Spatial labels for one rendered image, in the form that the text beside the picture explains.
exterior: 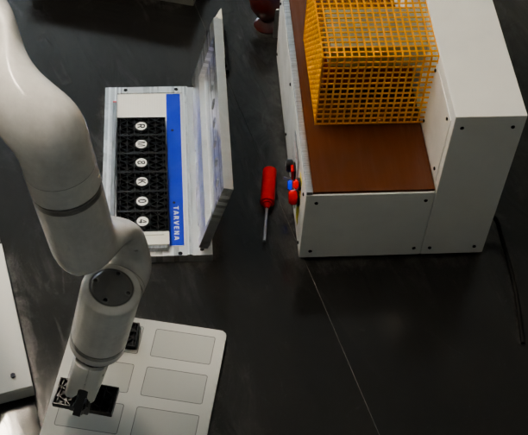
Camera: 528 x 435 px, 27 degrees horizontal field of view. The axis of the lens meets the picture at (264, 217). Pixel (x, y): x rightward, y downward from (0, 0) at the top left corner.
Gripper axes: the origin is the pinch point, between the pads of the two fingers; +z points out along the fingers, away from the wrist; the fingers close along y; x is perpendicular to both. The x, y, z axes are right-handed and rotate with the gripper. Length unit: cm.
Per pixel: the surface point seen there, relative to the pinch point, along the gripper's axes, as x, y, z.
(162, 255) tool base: 5.9, -33.7, 5.8
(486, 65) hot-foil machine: 49, -58, -40
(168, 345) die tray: 11.3, -15.7, 5.7
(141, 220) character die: 0.3, -40.0, 5.6
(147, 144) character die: -3, -59, 6
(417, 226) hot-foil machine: 49, -44, -11
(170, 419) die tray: 14.8, -1.8, 5.0
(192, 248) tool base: 10.8, -36.6, 4.7
